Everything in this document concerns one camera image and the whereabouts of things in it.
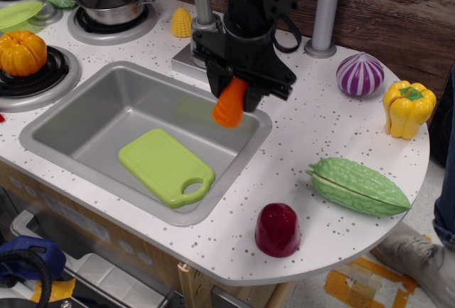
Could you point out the light green plastic plate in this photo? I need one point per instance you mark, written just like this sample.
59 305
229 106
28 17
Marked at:
18 13

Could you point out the dark red toy strawberry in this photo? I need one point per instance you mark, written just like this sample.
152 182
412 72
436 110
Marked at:
277 231

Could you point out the blue clamp handle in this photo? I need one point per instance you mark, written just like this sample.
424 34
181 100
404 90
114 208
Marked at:
30 258

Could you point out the purple striped toy onion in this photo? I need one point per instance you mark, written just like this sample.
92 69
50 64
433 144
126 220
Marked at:
360 74

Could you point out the grey stove burner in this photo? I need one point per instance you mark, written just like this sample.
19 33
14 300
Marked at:
54 80
85 30

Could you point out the green plastic cutting board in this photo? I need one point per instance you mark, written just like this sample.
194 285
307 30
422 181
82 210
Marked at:
168 169

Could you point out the grey metal pole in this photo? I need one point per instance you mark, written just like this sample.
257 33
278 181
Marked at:
321 45

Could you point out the grey sneaker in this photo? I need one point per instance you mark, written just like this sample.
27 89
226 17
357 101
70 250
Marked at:
430 265

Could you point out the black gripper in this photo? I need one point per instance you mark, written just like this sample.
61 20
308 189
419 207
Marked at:
252 59

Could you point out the yellow toy bell pepper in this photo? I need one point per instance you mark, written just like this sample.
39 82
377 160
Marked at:
407 107

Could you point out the grey stove burner rear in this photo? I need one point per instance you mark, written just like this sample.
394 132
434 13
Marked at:
85 30

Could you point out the orange toy pumpkin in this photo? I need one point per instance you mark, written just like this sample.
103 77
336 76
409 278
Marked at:
23 53

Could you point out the yellow toy corn piece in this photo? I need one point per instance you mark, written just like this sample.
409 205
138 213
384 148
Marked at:
181 23

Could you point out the orange toy carrot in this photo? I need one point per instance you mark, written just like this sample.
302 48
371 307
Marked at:
228 111

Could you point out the silver toy faucet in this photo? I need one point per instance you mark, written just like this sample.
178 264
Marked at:
185 62

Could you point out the grey stove burner front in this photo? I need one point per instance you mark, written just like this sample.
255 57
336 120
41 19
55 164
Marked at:
54 80

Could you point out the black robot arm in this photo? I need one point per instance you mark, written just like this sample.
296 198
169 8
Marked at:
254 32

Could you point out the green toy bitter gourd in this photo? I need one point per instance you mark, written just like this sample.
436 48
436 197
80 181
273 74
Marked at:
357 187

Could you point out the blue jeans leg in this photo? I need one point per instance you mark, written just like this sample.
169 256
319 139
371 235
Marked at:
444 210

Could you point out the grey toy sink basin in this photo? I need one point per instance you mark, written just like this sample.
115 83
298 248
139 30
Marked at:
85 130

